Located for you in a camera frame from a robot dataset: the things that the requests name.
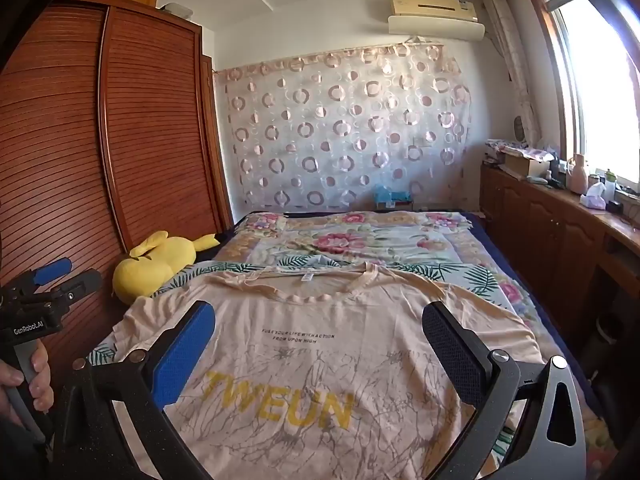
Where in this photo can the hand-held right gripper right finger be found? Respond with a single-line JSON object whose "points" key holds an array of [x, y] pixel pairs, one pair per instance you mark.
{"points": [[452, 355]]}

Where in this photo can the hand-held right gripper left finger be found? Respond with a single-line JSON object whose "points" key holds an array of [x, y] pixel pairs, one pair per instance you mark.
{"points": [[182, 355]]}

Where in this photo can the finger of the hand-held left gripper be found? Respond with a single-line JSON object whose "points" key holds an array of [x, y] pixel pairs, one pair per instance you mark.
{"points": [[52, 270], [80, 285]]}

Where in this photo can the beige printed t-shirt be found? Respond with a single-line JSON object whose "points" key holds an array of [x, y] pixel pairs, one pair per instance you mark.
{"points": [[320, 360]]}

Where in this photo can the person's left hand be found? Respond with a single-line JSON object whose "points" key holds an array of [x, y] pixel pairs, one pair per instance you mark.
{"points": [[41, 380]]}

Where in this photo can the yellow plush toy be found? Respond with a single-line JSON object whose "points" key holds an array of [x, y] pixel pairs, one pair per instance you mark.
{"points": [[145, 270]]}

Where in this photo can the leaf print sheet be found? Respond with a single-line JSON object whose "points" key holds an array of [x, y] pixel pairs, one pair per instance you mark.
{"points": [[475, 280]]}

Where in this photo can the wooden slatted wardrobe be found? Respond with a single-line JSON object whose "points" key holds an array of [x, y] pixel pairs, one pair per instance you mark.
{"points": [[125, 135]]}

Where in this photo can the floral blanket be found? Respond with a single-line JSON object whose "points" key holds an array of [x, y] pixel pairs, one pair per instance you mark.
{"points": [[350, 240]]}

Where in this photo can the wooden sideboard cabinet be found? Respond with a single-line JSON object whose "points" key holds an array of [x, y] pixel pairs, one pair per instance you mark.
{"points": [[550, 230]]}

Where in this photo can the brown cardboard box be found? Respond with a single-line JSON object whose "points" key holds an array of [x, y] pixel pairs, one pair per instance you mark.
{"points": [[395, 206]]}

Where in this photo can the dark round object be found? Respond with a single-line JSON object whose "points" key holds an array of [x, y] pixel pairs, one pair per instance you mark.
{"points": [[612, 332]]}

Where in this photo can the blue packet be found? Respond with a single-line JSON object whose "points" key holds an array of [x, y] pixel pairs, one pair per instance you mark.
{"points": [[392, 194]]}

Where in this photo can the white tissue pack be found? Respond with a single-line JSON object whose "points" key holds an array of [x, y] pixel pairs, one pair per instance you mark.
{"points": [[594, 197]]}

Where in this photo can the floral printed box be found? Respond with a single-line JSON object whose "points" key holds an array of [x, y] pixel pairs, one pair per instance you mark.
{"points": [[515, 149]]}

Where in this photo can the pink bottle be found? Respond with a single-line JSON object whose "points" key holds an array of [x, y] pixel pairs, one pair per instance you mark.
{"points": [[577, 177]]}

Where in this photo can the small black device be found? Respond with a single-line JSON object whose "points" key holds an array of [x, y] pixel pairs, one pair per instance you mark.
{"points": [[614, 207]]}

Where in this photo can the green capped bottle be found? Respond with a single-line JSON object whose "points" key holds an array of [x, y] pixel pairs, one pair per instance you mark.
{"points": [[609, 187]]}

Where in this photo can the circle pattern sheer curtain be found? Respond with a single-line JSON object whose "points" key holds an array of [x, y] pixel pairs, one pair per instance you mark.
{"points": [[325, 125]]}

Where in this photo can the white box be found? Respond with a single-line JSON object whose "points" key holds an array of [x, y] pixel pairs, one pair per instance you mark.
{"points": [[176, 9]]}

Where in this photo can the white window curtain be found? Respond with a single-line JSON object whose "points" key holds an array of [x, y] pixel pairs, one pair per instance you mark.
{"points": [[515, 70]]}

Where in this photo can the white air conditioner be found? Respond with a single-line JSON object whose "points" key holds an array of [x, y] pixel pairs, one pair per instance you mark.
{"points": [[435, 25]]}

